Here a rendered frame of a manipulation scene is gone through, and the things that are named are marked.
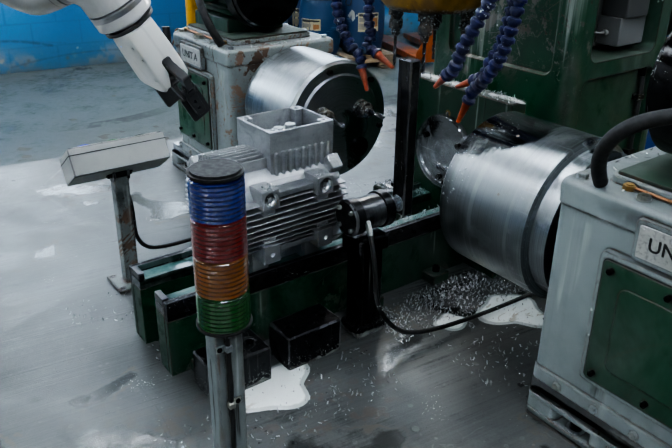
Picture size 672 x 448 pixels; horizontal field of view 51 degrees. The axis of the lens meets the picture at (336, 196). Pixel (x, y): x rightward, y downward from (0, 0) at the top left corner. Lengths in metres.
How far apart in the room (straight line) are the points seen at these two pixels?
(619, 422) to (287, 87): 0.86
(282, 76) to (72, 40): 5.35
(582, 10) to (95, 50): 5.80
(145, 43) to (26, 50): 5.69
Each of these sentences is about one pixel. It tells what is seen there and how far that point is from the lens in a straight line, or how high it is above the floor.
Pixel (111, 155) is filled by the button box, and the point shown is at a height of 1.06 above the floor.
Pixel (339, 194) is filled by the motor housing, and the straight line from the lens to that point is 1.14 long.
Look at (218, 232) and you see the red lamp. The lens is 0.74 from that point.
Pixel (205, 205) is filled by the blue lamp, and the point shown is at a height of 1.19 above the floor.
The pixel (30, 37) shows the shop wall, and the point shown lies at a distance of 6.69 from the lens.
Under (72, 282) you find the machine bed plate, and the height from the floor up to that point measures 0.80.
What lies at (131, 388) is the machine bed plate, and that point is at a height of 0.80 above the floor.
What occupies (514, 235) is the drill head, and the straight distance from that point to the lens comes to 1.01.
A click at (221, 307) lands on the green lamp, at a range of 0.79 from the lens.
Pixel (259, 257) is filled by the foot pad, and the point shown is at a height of 0.96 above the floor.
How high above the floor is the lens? 1.49
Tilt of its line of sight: 23 degrees down
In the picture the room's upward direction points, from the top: 1 degrees clockwise
